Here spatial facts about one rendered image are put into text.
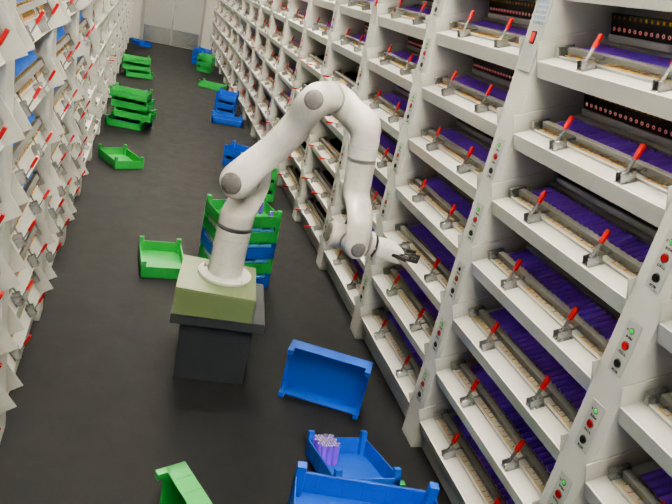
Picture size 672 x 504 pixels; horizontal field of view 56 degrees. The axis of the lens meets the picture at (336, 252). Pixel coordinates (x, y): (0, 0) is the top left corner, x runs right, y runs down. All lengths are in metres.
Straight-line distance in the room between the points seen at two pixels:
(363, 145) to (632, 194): 0.83
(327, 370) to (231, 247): 0.57
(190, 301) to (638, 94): 1.45
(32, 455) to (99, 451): 0.18
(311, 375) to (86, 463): 0.82
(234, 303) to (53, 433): 0.67
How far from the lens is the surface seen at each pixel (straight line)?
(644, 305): 1.41
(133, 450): 2.06
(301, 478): 1.36
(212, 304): 2.15
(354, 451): 2.18
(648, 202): 1.43
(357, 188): 1.97
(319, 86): 1.92
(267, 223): 2.92
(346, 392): 2.37
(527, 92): 1.86
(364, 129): 1.94
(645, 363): 1.43
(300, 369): 2.36
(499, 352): 1.89
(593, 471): 1.55
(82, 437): 2.10
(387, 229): 2.61
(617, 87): 1.58
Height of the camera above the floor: 1.36
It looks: 22 degrees down
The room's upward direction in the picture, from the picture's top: 13 degrees clockwise
